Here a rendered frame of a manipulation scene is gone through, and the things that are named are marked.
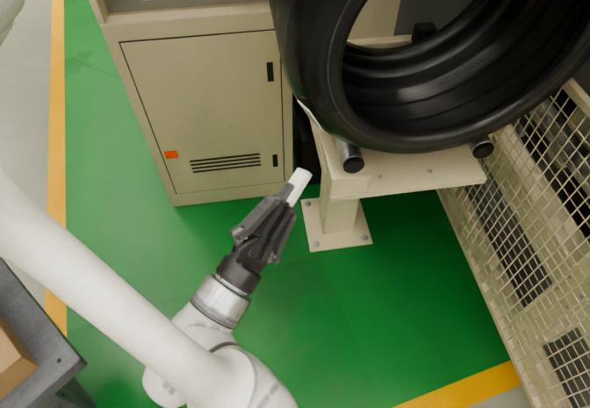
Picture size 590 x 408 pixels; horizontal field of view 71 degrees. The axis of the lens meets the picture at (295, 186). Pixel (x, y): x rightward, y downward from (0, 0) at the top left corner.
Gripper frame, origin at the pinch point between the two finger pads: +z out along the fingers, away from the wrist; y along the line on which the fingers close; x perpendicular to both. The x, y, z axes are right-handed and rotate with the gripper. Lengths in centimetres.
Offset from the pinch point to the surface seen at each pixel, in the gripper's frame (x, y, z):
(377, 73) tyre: -10.2, 14.0, 36.8
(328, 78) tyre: 5.3, -13.0, 15.0
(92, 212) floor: -132, 42, -39
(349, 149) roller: -1.2, 9.1, 14.0
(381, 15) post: -15, 9, 49
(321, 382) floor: -18, 86, -39
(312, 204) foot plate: -67, 90, 17
